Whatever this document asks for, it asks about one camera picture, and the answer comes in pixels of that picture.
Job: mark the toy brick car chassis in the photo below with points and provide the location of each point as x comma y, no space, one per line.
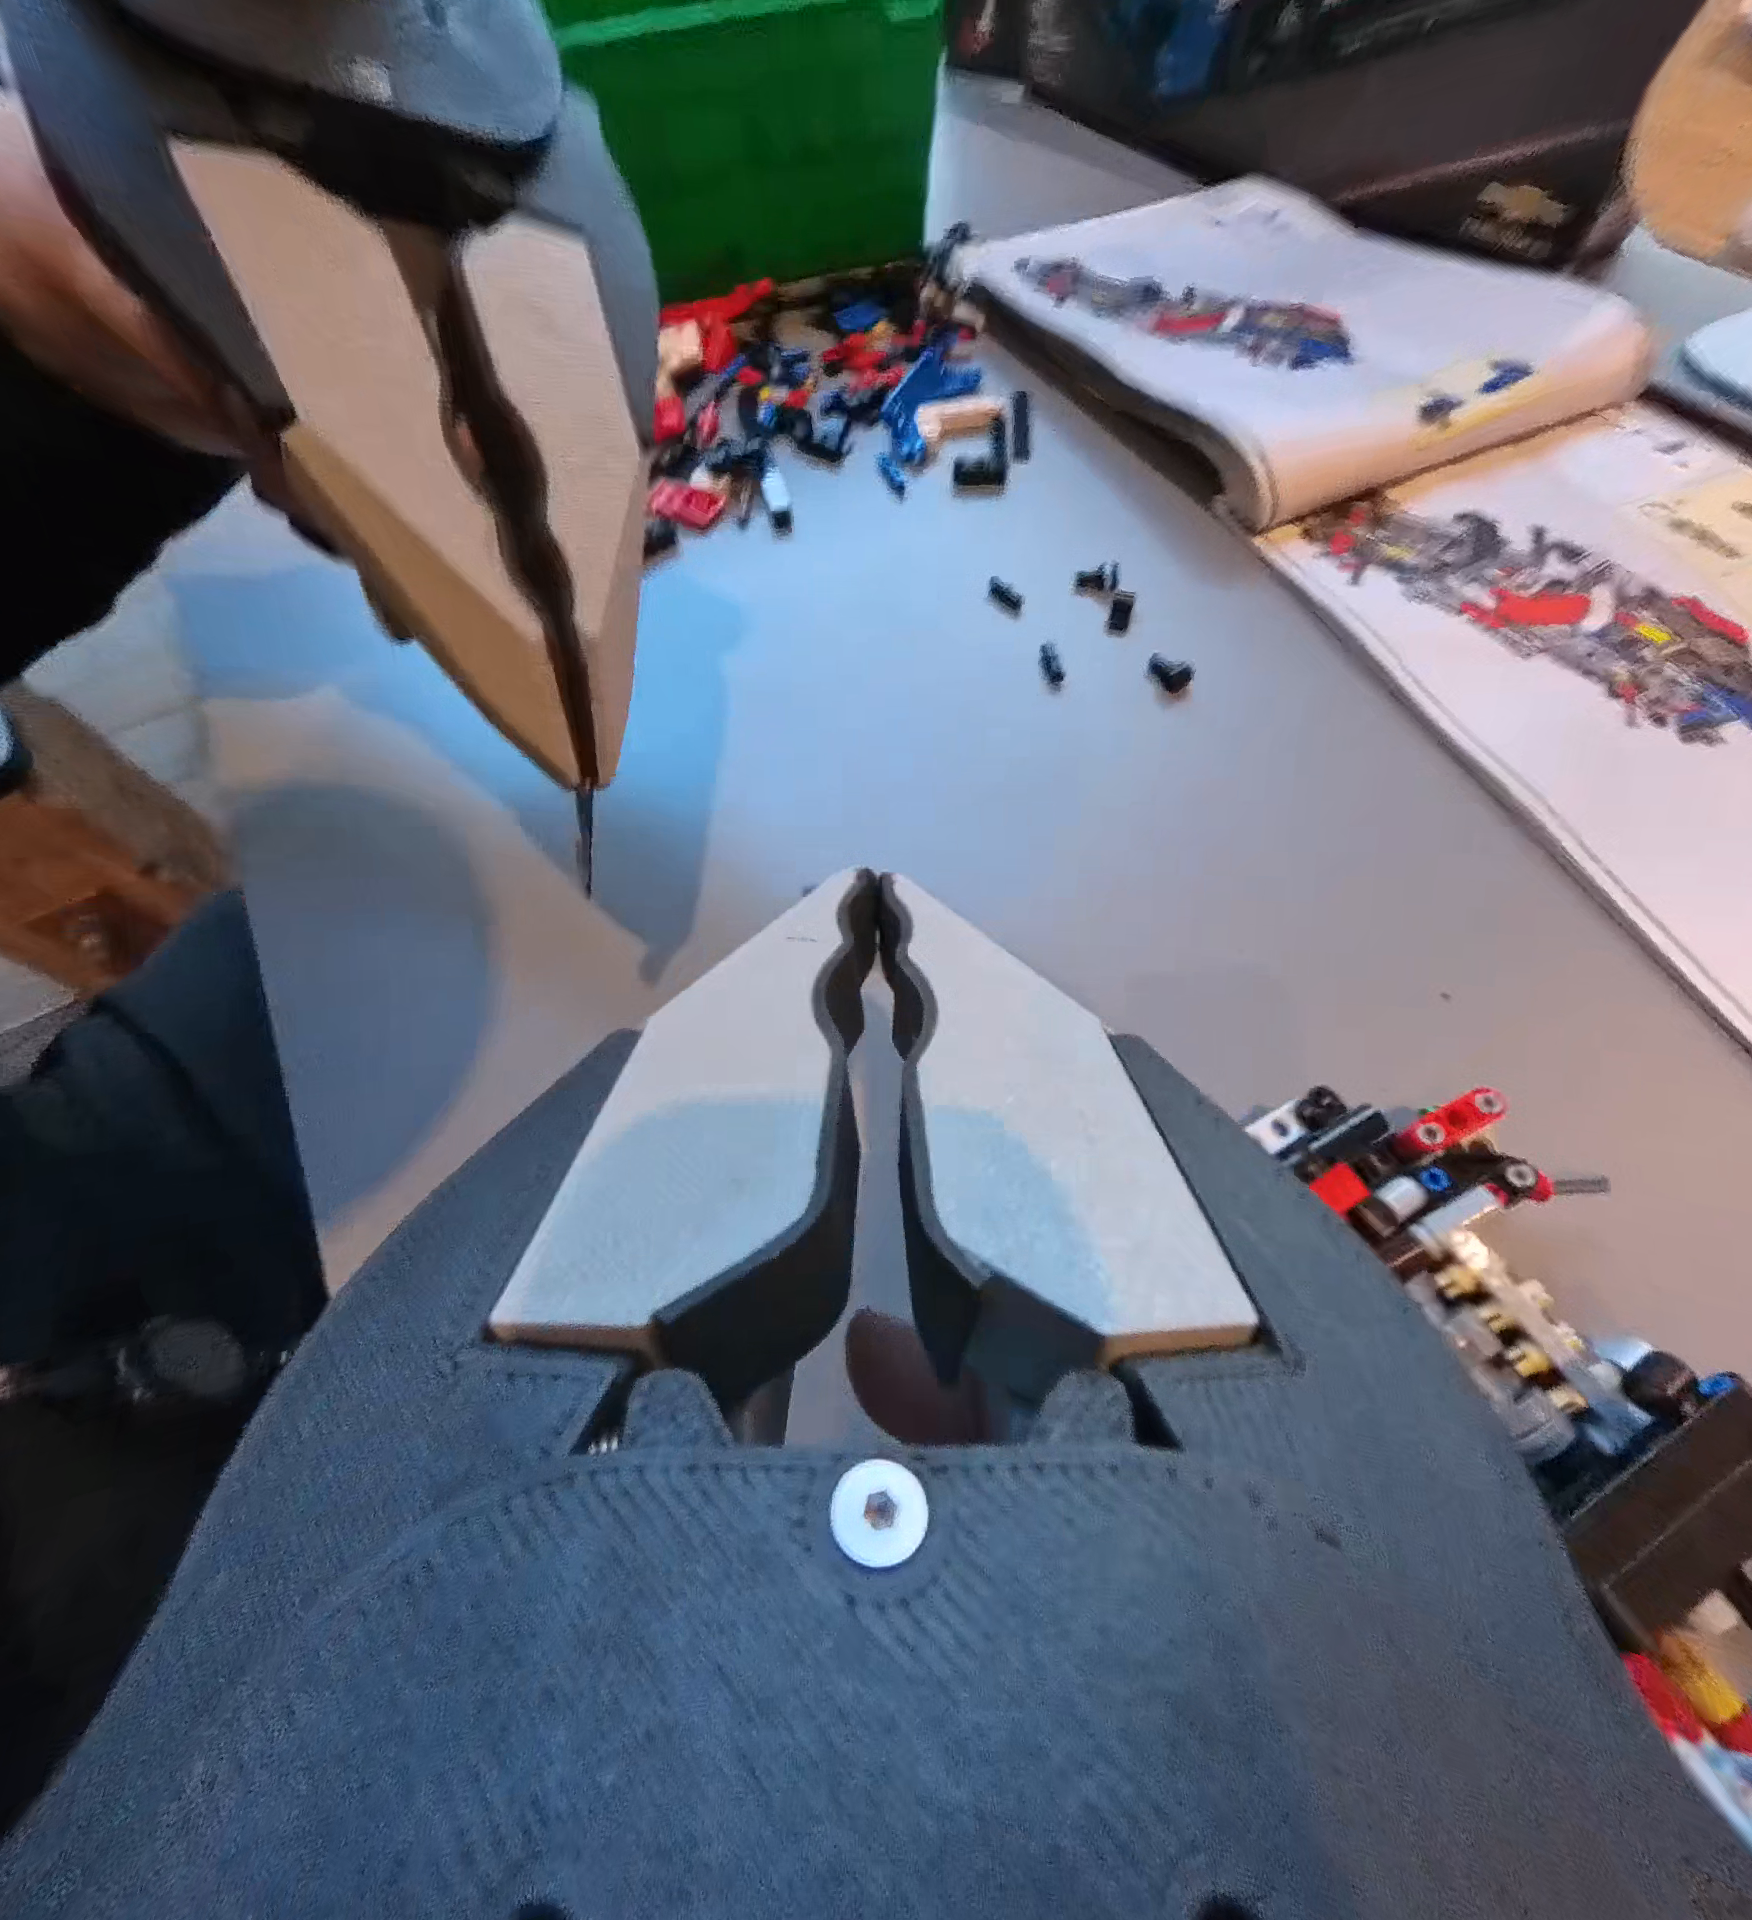
1463,1289

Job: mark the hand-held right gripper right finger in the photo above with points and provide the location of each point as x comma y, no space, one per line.
1058,1184

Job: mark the grey desk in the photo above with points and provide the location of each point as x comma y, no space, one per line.
1115,900

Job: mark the open instruction booklet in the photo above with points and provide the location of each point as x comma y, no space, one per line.
1415,421

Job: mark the black toy car box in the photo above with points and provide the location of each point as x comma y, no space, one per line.
1415,135

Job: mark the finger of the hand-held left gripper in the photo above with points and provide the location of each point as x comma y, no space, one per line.
578,450
365,405

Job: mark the person's left forearm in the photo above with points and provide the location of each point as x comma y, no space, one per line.
7,525

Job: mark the person's left hand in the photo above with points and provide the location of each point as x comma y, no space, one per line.
21,254

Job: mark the green plastic bin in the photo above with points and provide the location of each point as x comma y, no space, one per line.
756,149

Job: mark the wooden backing board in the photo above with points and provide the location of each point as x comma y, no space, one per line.
1703,90

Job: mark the person's dark trousers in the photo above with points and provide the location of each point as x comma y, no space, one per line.
96,1126

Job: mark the pile of loose toy bricks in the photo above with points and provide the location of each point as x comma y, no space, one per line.
818,405

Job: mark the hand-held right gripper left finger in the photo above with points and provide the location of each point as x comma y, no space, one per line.
696,1184

